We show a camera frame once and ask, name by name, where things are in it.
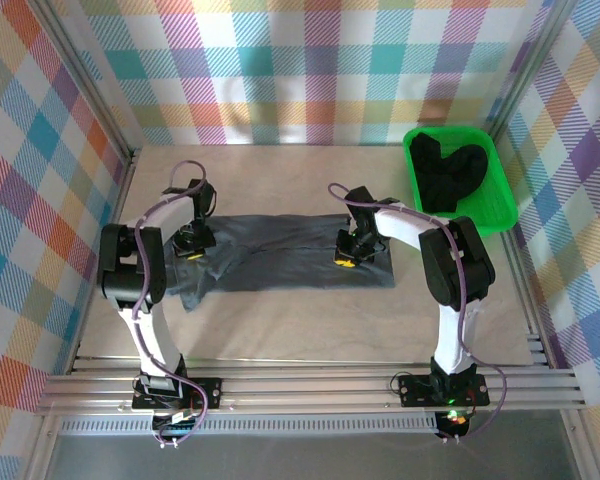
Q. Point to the green plastic basket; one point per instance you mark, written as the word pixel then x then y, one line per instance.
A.
pixel 490 215

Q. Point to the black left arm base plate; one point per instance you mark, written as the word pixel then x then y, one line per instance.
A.
pixel 207 392

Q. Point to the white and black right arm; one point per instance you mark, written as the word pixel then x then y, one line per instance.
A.
pixel 447 340

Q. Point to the grey t-shirt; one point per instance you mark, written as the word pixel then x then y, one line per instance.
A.
pixel 300 260

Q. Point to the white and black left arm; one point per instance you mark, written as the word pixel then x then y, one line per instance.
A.
pixel 162 345

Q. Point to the aluminium mounting rail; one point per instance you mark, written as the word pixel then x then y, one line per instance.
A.
pixel 305 387

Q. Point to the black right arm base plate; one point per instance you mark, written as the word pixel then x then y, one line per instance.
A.
pixel 415 390

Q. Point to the black t-shirt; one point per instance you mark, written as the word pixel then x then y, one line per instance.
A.
pixel 445 175

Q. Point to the aluminium frame post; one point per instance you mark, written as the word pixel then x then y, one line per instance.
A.
pixel 532 65
pixel 87 80

